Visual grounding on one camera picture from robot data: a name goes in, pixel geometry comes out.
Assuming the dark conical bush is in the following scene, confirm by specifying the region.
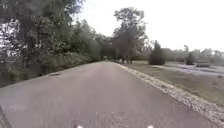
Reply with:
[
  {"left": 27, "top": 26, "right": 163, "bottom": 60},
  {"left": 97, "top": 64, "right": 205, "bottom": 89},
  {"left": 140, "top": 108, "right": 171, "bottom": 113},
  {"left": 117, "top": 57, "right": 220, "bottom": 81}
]
[{"left": 147, "top": 40, "right": 167, "bottom": 66}]

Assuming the grey asphalt road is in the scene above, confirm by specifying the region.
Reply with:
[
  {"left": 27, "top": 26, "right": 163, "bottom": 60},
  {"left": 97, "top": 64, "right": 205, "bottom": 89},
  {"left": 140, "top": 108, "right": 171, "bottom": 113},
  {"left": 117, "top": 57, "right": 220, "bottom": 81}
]
[{"left": 0, "top": 60, "right": 218, "bottom": 128}]

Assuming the wood of green trees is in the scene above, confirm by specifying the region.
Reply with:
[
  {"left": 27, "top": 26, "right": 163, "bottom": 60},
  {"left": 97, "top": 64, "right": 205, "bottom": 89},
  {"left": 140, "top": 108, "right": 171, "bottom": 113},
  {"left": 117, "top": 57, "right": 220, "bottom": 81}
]
[{"left": 0, "top": 0, "right": 116, "bottom": 89}]

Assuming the distant line of trees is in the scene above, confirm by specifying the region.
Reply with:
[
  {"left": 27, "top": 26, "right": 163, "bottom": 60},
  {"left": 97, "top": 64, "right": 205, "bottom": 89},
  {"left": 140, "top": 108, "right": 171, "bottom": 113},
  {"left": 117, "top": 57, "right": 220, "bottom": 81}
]
[{"left": 163, "top": 45, "right": 224, "bottom": 67}]

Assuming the pale side road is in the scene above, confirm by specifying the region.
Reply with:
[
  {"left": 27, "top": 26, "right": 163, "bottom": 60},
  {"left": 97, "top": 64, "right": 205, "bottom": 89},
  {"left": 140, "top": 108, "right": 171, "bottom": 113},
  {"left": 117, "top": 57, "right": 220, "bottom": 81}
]
[{"left": 156, "top": 61, "right": 224, "bottom": 78}]

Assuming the tall broad tree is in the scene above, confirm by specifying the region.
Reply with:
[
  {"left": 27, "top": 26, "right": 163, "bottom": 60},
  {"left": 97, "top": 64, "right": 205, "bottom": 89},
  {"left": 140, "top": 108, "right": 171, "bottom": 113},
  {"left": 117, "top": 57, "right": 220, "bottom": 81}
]
[{"left": 111, "top": 6, "right": 151, "bottom": 65}]

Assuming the pale gravel strip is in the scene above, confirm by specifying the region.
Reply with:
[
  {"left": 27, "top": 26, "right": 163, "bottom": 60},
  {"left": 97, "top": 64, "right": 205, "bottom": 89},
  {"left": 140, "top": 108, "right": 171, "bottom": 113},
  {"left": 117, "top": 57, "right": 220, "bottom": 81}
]
[{"left": 113, "top": 62, "right": 224, "bottom": 128}]

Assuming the grass verge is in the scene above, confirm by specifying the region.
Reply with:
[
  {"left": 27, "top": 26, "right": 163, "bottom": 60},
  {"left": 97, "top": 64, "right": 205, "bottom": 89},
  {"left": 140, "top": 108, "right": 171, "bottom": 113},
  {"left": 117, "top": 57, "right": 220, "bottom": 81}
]
[{"left": 127, "top": 62, "right": 224, "bottom": 108}]

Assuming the small dark bush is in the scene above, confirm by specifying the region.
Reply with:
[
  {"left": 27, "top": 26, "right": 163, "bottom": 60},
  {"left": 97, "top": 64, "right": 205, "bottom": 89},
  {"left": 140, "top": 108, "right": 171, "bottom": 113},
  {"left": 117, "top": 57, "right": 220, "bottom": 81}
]
[{"left": 185, "top": 52, "right": 195, "bottom": 66}]

